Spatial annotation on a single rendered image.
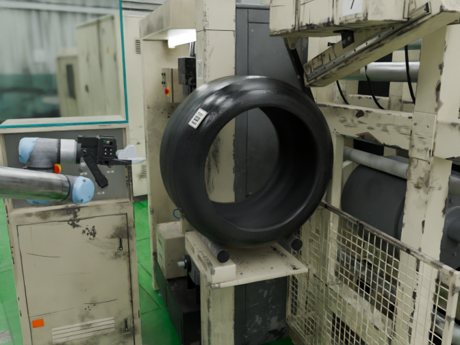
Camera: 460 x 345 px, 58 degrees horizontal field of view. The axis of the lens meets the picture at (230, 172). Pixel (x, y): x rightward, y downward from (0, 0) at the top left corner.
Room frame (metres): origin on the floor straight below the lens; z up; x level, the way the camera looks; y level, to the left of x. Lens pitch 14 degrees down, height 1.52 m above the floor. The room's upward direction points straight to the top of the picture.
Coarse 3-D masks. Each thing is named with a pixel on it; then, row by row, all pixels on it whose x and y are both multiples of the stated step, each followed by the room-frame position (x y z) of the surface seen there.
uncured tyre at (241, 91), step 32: (192, 96) 1.44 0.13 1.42; (224, 96) 1.31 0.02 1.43; (256, 96) 1.33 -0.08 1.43; (288, 96) 1.37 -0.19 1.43; (192, 128) 1.28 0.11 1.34; (288, 128) 1.68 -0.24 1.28; (320, 128) 1.41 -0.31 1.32; (160, 160) 1.44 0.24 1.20; (192, 160) 1.25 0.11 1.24; (288, 160) 1.68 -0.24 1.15; (320, 160) 1.40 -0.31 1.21; (192, 192) 1.25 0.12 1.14; (256, 192) 1.66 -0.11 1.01; (288, 192) 1.64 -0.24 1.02; (320, 192) 1.41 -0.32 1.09; (192, 224) 1.30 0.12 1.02; (224, 224) 1.28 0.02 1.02; (256, 224) 1.55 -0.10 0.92; (288, 224) 1.37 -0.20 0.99
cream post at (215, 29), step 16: (208, 0) 1.67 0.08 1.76; (224, 0) 1.69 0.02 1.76; (208, 16) 1.67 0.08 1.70; (224, 16) 1.69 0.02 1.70; (208, 32) 1.67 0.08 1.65; (224, 32) 1.69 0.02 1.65; (208, 48) 1.67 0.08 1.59; (224, 48) 1.69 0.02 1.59; (208, 64) 1.67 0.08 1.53; (224, 64) 1.69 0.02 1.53; (208, 80) 1.66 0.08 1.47; (224, 128) 1.69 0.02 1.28; (224, 144) 1.69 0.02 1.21; (208, 160) 1.66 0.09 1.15; (224, 160) 1.69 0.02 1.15; (208, 176) 1.66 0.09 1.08; (224, 176) 1.69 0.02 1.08; (208, 192) 1.66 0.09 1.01; (224, 192) 1.69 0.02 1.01; (208, 288) 1.66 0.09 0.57; (224, 288) 1.69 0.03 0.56; (208, 304) 1.66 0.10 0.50; (224, 304) 1.69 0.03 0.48; (208, 320) 1.67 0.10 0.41; (224, 320) 1.69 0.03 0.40; (208, 336) 1.67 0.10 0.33; (224, 336) 1.69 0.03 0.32
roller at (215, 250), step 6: (198, 234) 1.51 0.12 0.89; (204, 240) 1.43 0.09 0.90; (210, 240) 1.39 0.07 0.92; (210, 246) 1.36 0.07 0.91; (216, 246) 1.33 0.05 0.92; (222, 246) 1.33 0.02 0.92; (216, 252) 1.31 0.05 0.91; (222, 252) 1.29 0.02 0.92; (228, 252) 1.30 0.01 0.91; (216, 258) 1.30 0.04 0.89; (222, 258) 1.29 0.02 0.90; (228, 258) 1.30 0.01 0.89
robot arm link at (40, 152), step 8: (24, 144) 1.18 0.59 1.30; (32, 144) 1.18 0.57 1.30; (40, 144) 1.19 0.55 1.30; (48, 144) 1.20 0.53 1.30; (56, 144) 1.21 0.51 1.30; (24, 152) 1.17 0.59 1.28; (32, 152) 1.18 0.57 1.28; (40, 152) 1.19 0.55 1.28; (48, 152) 1.19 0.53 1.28; (56, 152) 1.20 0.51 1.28; (24, 160) 1.18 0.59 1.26; (32, 160) 1.18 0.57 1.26; (40, 160) 1.18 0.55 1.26; (48, 160) 1.19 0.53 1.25; (56, 160) 1.20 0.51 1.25
